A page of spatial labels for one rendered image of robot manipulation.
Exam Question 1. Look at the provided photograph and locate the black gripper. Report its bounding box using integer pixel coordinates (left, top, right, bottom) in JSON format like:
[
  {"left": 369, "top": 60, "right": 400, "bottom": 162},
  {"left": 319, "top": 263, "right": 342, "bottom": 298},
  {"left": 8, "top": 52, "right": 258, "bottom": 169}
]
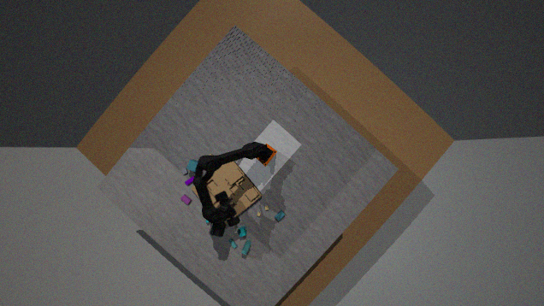
[{"left": 215, "top": 191, "right": 240, "bottom": 227}]

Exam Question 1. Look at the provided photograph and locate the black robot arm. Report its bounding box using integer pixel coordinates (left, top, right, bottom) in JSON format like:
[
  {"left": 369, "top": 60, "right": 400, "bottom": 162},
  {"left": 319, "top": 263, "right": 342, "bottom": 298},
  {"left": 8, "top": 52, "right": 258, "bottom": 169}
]
[{"left": 193, "top": 142, "right": 273, "bottom": 238}]

